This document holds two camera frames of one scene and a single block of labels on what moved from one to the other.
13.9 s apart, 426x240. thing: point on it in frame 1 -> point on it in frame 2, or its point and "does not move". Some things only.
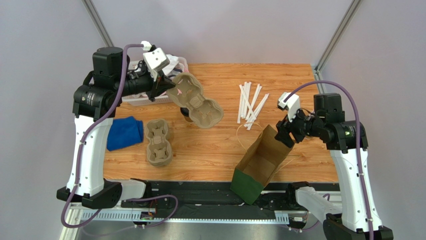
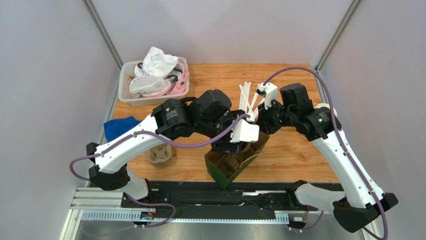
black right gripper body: [291, 127] -> [267, 117]
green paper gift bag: [258, 165] -> [224, 167]
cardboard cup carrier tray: [204, 112] -> [228, 163]
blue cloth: [124, 132] does not move
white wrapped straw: [255, 113] does not move
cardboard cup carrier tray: [159, 148] does not move
